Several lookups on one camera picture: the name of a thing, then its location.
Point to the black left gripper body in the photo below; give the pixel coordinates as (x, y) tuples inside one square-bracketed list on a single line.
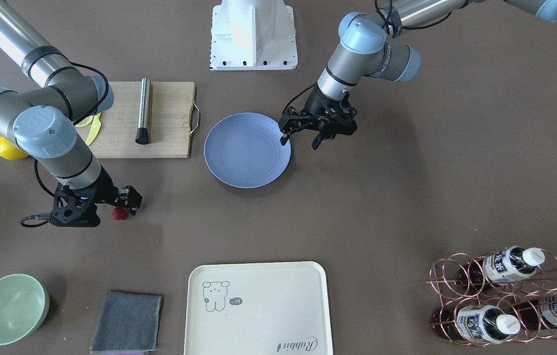
[(315, 105)]

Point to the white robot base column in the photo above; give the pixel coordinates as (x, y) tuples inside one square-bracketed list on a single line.
[(253, 35)]

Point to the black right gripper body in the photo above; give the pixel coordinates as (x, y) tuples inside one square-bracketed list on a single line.
[(104, 190)]

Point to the grey folded cloth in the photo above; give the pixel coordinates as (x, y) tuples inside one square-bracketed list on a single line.
[(128, 323)]

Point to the lemon slice lower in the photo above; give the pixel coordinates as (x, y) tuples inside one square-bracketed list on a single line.
[(85, 122)]

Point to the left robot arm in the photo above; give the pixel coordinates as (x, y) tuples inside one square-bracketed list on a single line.
[(368, 47)]

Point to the steel muddler black tip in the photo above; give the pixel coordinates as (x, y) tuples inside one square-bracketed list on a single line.
[(142, 135)]

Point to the tea bottle two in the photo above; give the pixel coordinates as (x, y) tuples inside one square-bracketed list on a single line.
[(509, 265)]

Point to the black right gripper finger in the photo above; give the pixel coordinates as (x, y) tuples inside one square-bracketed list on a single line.
[(132, 209)]

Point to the cream rabbit tray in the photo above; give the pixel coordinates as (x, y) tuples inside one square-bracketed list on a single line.
[(279, 308)]

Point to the yellow lemon far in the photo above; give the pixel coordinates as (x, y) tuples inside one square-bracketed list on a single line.
[(9, 151)]

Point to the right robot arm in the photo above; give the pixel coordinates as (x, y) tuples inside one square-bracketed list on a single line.
[(42, 123)]

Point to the copper wire bottle rack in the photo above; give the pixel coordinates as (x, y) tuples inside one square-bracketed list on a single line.
[(449, 278)]

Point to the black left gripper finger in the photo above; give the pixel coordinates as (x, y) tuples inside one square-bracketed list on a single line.
[(320, 137), (285, 137)]

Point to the red strawberry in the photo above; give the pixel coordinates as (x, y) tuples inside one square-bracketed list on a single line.
[(119, 213)]

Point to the blue plate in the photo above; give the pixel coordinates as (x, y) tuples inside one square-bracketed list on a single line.
[(244, 150)]

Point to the wooden cutting board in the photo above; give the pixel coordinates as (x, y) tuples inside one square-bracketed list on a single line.
[(169, 122)]

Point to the tea bottle one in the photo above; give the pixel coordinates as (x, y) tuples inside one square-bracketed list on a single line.
[(476, 325)]

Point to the yellow plastic knife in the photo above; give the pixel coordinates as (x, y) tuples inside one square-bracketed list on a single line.
[(96, 124)]

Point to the green bowl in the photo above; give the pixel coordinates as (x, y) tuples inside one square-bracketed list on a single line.
[(24, 304)]

